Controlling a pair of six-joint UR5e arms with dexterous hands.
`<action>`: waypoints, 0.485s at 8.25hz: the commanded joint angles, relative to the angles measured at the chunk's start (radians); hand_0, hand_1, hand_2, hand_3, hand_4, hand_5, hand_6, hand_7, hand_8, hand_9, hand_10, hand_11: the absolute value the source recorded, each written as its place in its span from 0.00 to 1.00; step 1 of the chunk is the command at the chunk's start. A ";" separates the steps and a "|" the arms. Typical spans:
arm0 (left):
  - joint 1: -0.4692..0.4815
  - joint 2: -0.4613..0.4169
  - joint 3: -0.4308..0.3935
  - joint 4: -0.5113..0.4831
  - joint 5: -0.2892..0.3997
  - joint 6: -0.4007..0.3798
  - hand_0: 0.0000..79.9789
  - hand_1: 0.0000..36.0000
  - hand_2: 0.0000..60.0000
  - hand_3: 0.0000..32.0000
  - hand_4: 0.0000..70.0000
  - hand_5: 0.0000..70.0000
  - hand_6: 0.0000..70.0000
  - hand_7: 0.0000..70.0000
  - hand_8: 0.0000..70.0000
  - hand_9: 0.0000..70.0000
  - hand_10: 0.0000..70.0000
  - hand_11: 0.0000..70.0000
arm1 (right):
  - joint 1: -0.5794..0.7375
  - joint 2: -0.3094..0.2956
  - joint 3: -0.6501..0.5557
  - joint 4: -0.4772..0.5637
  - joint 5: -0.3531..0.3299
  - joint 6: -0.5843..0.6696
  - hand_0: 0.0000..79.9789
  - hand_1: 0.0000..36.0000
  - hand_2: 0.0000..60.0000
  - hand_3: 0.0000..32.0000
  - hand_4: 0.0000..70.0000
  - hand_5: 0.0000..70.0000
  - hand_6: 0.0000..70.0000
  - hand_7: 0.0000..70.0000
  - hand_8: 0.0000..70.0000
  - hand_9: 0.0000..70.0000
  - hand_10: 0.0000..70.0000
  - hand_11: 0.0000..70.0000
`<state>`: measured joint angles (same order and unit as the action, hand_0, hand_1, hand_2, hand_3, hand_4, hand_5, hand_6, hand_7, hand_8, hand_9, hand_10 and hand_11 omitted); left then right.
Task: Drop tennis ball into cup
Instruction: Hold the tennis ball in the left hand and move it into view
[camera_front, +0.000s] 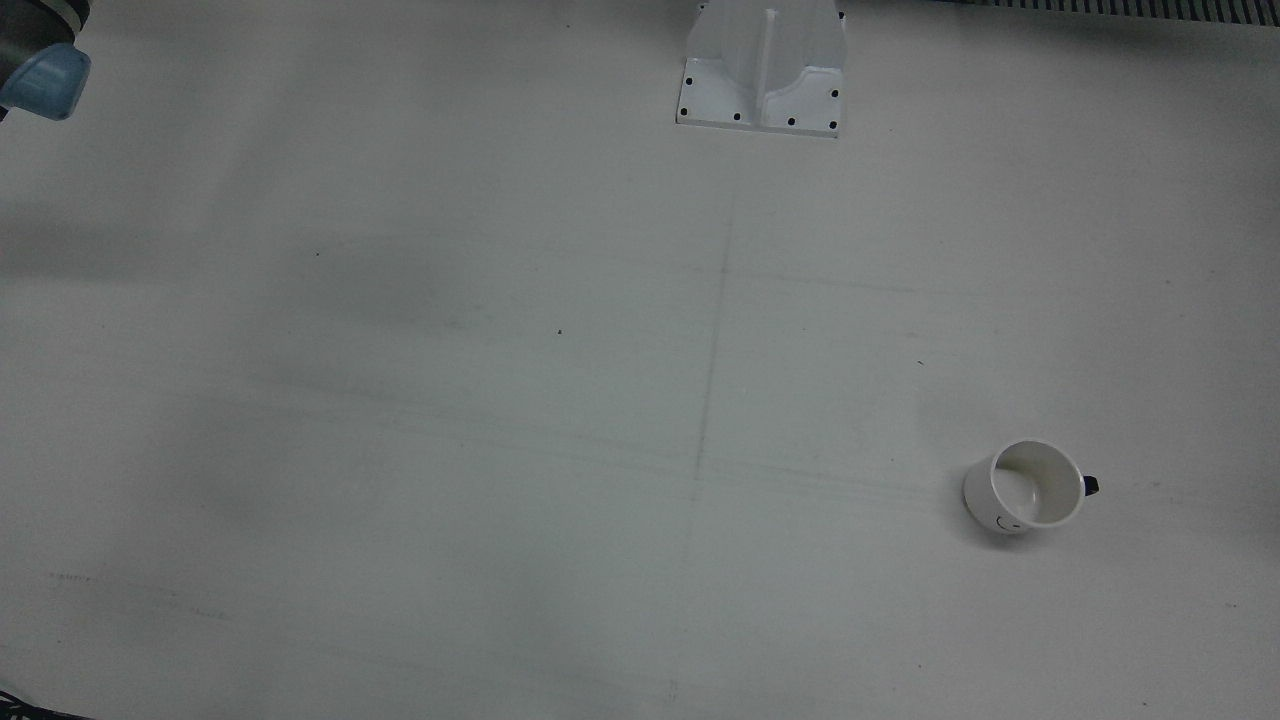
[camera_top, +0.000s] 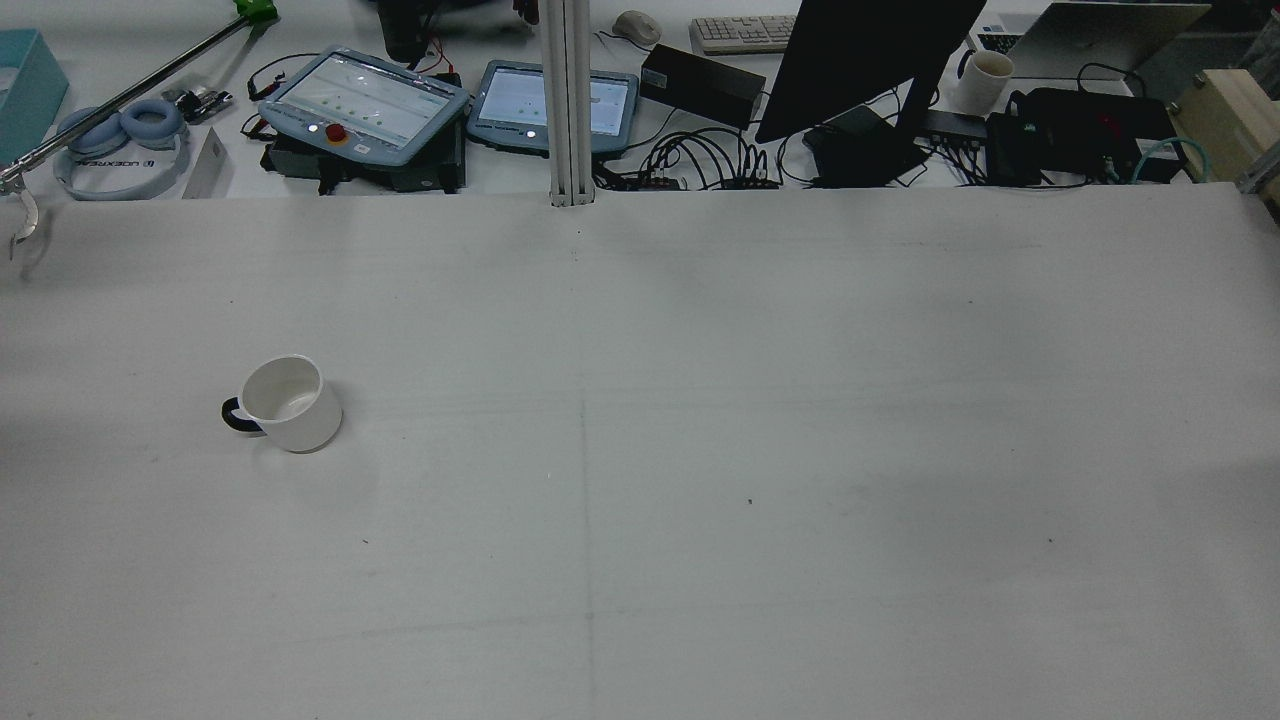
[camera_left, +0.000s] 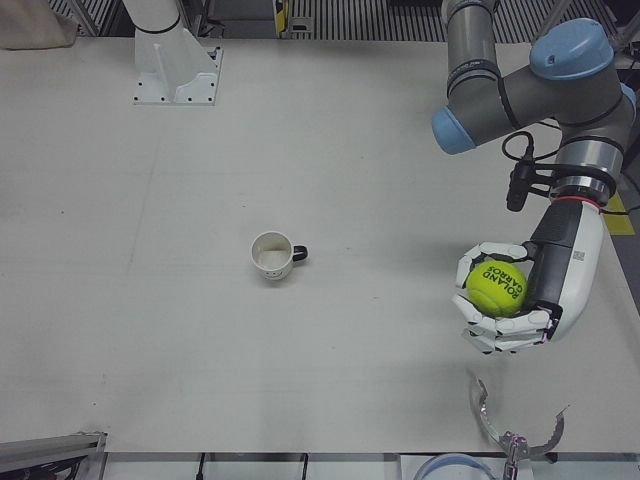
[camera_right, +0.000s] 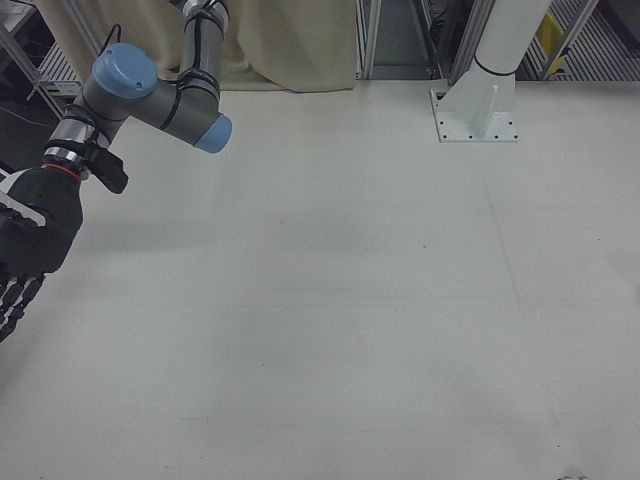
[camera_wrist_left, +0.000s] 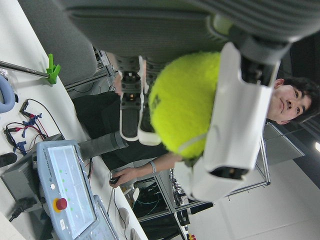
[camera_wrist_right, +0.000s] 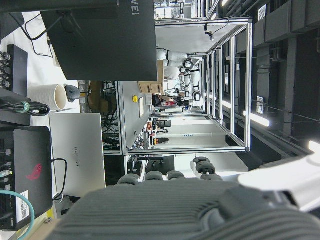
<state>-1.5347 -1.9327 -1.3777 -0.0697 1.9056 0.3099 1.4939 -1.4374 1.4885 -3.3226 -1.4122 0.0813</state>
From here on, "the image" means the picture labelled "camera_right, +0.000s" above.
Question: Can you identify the white column with base plate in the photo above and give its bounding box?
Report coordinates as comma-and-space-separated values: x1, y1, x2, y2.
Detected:
429, 0, 518, 145

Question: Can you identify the beige curtain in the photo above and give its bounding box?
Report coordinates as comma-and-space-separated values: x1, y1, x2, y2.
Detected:
37, 0, 357, 94

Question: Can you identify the yellow plastic object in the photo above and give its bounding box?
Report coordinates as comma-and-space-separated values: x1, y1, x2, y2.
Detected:
535, 11, 572, 77

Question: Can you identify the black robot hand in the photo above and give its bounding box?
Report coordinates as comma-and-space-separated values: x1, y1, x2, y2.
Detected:
0, 166, 85, 344

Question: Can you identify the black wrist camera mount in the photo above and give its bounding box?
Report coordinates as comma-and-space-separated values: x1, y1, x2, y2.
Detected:
79, 143, 130, 195

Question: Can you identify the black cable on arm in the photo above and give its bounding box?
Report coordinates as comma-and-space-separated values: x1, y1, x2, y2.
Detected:
98, 8, 221, 132

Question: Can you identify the metal shelf rack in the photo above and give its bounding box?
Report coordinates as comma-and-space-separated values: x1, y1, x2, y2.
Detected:
0, 0, 99, 104

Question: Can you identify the aluminium profile frame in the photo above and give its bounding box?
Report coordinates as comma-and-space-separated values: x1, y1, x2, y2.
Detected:
353, 0, 482, 81

